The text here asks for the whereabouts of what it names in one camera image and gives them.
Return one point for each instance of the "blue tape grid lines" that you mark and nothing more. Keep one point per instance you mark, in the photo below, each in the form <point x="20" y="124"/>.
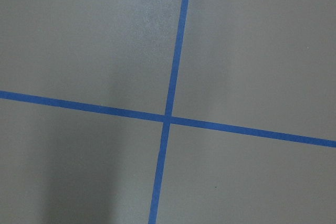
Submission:
<point x="167" y="119"/>

